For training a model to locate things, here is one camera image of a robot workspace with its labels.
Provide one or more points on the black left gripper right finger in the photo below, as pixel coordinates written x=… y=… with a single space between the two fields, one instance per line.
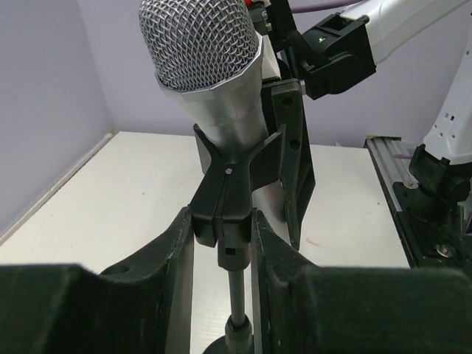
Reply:
x=299 y=307

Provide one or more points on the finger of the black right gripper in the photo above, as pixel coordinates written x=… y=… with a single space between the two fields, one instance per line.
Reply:
x=298 y=180

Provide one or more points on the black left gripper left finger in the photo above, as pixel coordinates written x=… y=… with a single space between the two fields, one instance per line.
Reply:
x=142 y=304

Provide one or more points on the silver microphone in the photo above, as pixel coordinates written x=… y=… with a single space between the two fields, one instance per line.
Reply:
x=209 y=57

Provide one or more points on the black round-base mic stand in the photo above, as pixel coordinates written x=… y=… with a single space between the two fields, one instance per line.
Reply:
x=222 y=210

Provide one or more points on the aluminium frame rail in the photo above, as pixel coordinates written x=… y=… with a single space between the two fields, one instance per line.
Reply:
x=391 y=156

